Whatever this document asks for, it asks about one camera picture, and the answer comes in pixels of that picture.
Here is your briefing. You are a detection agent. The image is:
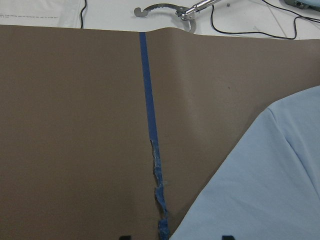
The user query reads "brown paper table cover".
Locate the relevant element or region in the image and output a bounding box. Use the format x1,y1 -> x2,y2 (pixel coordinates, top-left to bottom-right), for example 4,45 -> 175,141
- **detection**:
0,25 -> 320,240

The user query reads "silver claw grabber tool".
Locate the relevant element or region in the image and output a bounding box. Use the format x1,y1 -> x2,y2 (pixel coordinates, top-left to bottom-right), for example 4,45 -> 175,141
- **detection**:
133,0 -> 220,34

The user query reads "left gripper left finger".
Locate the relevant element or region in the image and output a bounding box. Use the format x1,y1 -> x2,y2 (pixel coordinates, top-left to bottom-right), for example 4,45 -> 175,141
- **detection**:
119,235 -> 132,240

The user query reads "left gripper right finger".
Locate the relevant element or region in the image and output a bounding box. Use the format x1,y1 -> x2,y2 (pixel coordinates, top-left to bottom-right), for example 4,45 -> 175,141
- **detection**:
221,235 -> 235,240

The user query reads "black cable on table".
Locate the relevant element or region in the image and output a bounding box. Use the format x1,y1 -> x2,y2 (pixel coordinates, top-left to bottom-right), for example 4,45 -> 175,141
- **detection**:
210,0 -> 320,40

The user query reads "light blue t-shirt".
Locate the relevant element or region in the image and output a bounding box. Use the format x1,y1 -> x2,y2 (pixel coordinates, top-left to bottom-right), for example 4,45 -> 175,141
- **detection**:
171,87 -> 320,240

